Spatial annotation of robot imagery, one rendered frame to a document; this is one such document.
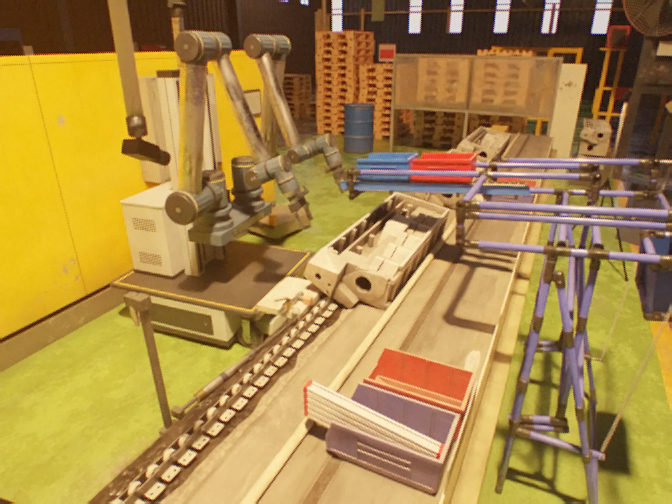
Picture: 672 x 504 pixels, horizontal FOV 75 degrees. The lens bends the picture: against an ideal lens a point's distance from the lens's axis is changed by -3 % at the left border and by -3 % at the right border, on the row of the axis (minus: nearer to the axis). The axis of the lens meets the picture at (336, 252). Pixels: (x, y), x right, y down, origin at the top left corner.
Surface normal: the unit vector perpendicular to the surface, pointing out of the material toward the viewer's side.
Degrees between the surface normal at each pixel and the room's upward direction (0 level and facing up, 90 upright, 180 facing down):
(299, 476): 0
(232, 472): 0
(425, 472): 92
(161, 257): 90
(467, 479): 0
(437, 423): 88
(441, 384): 88
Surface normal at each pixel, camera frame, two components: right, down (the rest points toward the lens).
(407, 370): -0.45, 0.34
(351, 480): 0.00, -0.91
